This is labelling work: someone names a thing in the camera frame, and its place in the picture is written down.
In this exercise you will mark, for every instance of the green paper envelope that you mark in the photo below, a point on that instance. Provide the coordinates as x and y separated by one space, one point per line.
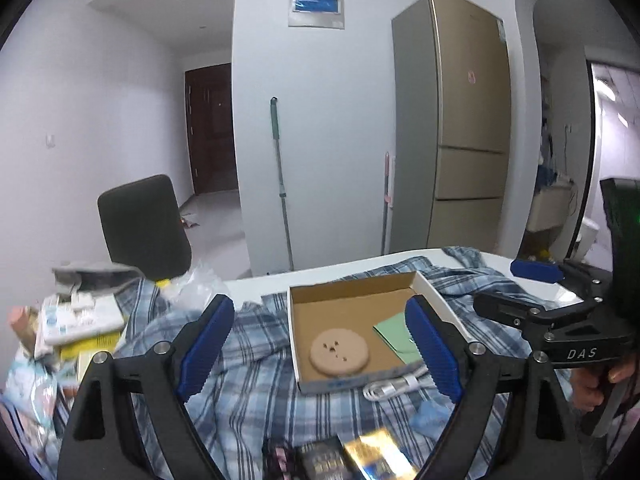
395 335

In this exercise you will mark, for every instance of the pink cylinder container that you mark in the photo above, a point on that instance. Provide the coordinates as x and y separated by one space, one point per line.
19 322

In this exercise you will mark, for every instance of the yellow box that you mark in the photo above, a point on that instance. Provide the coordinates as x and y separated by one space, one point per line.
95 345

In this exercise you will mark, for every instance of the black small box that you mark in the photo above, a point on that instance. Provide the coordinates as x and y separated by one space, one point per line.
320 460

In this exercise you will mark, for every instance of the white printed box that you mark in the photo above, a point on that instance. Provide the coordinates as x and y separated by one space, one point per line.
80 317

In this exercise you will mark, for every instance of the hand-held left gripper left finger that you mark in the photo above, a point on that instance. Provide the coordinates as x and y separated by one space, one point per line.
210 345

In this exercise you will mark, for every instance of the pile of colourful packets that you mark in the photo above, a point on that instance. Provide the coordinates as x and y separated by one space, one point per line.
30 400

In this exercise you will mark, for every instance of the gold snack packet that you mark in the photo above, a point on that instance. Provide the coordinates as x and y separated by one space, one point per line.
380 455

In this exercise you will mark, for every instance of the gold refrigerator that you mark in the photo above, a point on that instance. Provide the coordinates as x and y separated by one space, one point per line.
465 110

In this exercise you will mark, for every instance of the dark grey cloth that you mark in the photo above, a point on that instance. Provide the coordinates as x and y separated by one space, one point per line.
95 275

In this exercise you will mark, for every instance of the person's right hand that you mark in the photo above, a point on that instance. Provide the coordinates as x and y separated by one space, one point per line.
587 390

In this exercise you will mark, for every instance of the shallow cardboard box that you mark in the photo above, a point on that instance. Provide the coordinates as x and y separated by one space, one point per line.
350 310

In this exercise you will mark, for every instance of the clear plastic bag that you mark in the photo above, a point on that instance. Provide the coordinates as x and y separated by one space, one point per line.
200 285

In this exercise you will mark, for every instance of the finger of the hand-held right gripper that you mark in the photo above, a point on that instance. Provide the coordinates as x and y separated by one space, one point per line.
535 270
505 307

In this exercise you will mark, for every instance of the round cork coaster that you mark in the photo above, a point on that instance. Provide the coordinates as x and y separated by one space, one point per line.
340 360

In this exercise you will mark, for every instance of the dark grey chair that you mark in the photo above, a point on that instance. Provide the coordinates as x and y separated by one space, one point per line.
140 225

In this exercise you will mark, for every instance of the dark brown door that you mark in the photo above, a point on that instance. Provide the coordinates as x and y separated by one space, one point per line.
215 125

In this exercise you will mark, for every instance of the blue plaid shirt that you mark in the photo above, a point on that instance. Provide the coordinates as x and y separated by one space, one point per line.
260 360

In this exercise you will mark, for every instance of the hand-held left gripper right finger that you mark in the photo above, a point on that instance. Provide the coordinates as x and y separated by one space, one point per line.
430 345

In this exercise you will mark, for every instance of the blue tissue packet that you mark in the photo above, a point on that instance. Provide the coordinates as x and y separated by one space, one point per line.
430 417

